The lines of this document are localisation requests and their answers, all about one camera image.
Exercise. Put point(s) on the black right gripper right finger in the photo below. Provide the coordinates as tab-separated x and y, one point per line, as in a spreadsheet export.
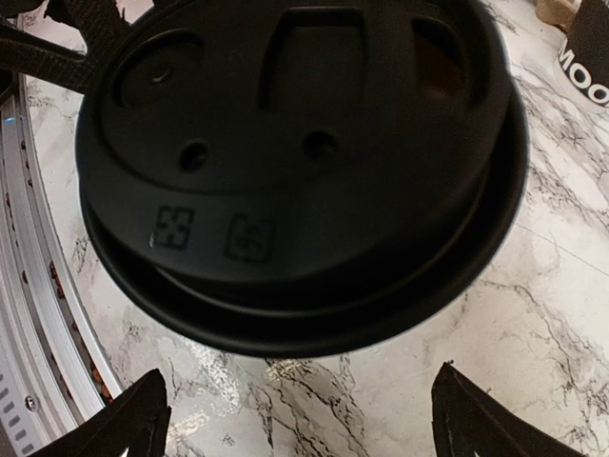
467	421

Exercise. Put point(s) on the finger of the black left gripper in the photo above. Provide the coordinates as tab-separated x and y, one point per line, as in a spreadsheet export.
24	53
99	22

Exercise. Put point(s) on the aluminium front rail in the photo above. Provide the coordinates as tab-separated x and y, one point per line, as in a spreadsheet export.
54	374

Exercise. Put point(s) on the black plastic cup lid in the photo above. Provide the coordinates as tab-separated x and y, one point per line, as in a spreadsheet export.
301	178

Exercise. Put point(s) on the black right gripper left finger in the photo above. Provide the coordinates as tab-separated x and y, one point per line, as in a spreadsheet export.
134	424

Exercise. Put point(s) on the cardboard cup carrier tray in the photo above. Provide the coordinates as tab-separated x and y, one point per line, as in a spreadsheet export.
557	13

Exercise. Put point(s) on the stack of black paper cups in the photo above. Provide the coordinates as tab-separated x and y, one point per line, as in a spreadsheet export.
581	66

